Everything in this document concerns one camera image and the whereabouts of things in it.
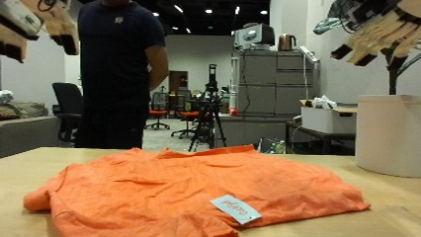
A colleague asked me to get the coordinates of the orange button shirt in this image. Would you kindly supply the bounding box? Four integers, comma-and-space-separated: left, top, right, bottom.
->
22, 144, 371, 237

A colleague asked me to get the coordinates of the light blue clothing tag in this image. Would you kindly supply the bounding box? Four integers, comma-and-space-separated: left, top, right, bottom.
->
209, 195, 263, 225

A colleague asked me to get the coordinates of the white power strip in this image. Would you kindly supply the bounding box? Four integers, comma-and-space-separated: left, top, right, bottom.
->
299, 45, 319, 63

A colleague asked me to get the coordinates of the copper kettle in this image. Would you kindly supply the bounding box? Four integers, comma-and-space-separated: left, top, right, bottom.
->
277, 33, 298, 52

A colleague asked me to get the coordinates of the white crumpled bag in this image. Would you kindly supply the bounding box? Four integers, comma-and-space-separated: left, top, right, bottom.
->
310, 95, 339, 111

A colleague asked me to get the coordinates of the gray box monitor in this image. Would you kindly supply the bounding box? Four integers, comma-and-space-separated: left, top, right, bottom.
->
233, 23, 275, 51

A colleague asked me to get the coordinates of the gray filing cabinet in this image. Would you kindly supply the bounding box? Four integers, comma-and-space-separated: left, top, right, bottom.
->
231, 48, 321, 119

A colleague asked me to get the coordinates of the white cardboard box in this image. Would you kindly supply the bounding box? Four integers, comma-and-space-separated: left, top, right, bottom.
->
299, 100, 359, 134

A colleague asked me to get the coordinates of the white cylindrical planter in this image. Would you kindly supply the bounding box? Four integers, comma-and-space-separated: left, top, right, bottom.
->
354, 94, 421, 179

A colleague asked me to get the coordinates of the dark side table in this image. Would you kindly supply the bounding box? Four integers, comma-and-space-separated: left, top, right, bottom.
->
283, 120, 357, 156

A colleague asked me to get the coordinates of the gray low cabinet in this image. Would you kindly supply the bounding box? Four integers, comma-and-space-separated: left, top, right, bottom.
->
215, 115, 291, 150

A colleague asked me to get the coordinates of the green bottles pack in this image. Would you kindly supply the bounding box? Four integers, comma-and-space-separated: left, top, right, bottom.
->
262, 139, 286, 155

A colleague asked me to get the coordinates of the orange office chair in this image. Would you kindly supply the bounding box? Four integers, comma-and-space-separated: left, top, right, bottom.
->
169, 95, 201, 139
145, 92, 170, 131

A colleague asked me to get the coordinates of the person in dark clothes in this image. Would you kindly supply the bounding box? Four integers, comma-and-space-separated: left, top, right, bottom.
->
73, 0, 169, 150

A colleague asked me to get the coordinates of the black office chair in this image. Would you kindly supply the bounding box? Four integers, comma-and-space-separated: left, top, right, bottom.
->
52, 82, 84, 144

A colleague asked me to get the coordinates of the brown sofa cushion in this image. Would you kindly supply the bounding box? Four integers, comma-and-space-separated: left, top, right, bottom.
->
0, 101, 49, 121

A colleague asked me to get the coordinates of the black camera tripod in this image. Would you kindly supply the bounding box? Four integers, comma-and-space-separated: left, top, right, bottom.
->
188, 63, 227, 152

